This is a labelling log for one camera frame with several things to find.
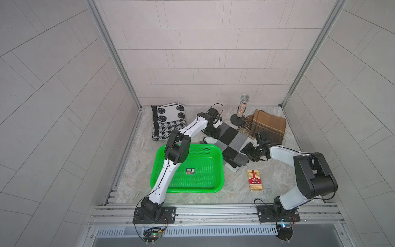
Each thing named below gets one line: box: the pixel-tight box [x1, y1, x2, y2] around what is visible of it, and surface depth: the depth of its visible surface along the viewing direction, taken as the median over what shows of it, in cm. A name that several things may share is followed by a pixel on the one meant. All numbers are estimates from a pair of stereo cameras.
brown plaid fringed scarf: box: [237, 109, 287, 146], surface depth 104 cm
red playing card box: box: [246, 169, 263, 191], surface depth 82 cm
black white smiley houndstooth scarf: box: [151, 102, 187, 141], surface depth 107 cm
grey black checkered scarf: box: [199, 121, 254, 173], surface depth 95 cm
